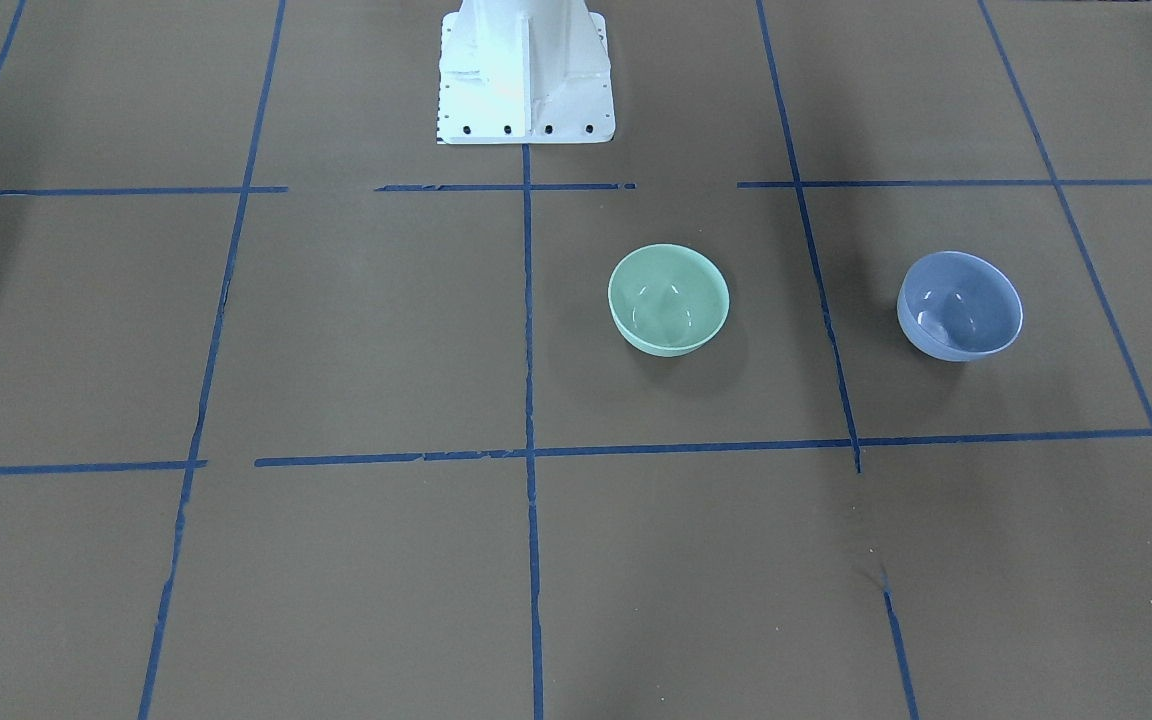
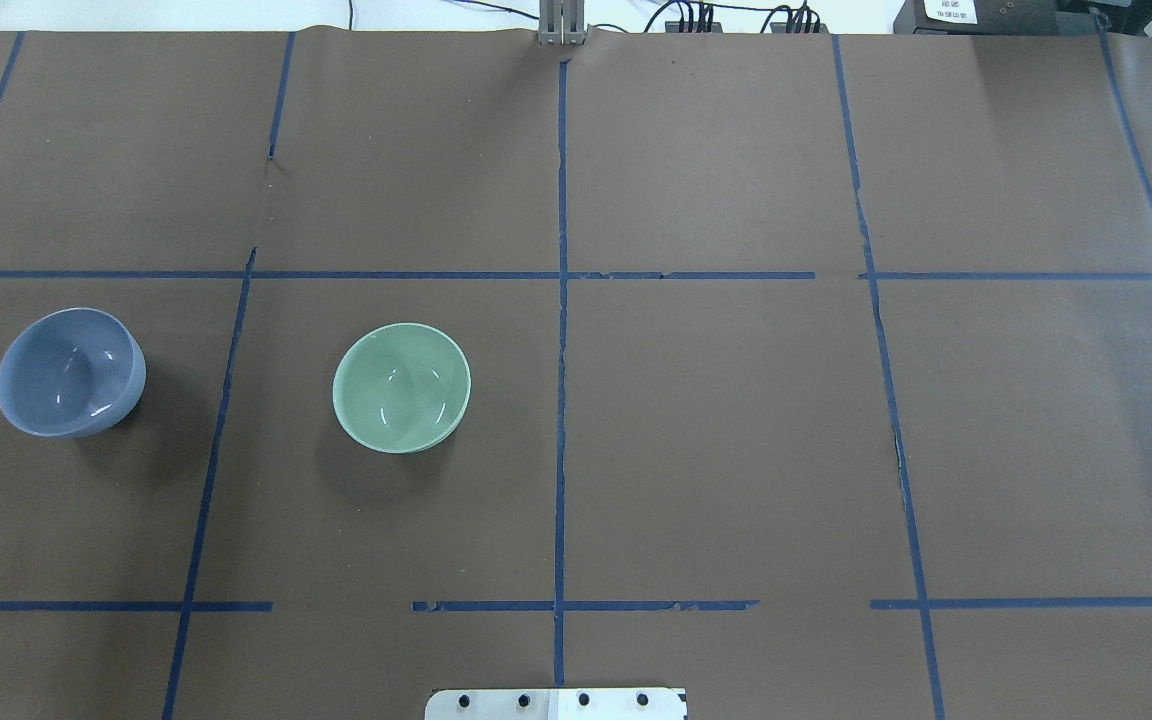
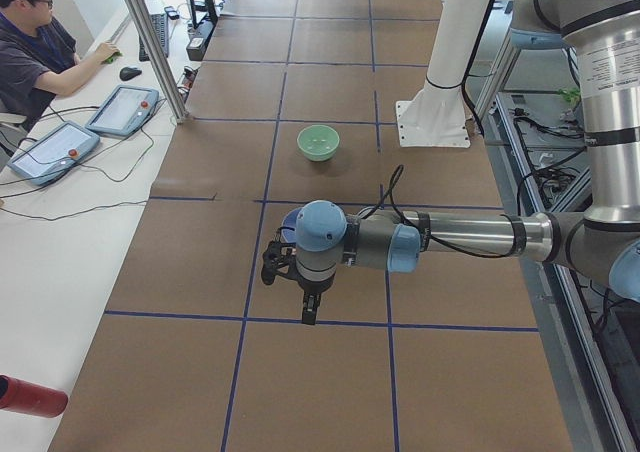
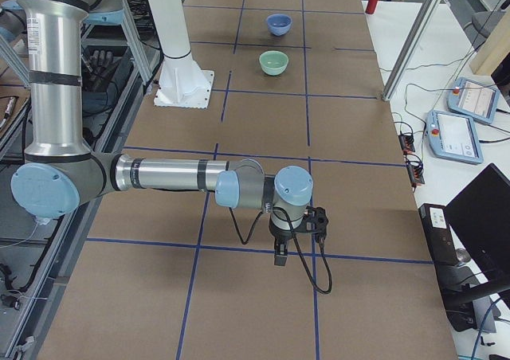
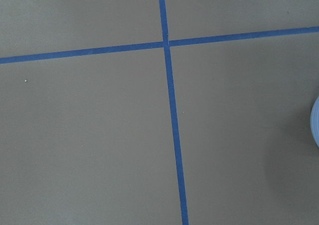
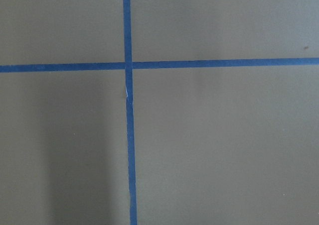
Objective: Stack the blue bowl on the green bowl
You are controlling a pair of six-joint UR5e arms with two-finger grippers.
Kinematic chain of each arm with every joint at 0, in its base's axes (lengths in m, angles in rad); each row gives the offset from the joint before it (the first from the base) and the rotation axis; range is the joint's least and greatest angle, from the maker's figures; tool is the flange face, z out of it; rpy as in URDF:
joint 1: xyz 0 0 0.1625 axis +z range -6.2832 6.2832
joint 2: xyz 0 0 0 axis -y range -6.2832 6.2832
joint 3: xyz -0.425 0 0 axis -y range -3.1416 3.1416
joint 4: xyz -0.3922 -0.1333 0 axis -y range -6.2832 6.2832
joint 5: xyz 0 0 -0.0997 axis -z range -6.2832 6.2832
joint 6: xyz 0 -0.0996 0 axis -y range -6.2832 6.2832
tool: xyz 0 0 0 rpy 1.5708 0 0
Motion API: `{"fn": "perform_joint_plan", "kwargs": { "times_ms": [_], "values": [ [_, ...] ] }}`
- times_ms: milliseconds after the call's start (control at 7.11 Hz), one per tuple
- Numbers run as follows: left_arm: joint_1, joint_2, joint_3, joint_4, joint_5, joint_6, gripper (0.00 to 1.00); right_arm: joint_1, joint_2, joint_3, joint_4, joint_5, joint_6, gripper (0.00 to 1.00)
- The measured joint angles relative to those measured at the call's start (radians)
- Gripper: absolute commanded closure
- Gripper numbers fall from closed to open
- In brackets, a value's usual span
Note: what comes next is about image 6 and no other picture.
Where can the vertical blue tape line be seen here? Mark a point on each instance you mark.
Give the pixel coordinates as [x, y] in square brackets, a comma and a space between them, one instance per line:
[130, 110]

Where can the horizontal blue tape line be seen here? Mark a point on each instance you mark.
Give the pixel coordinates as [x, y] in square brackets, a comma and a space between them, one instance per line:
[157, 65]

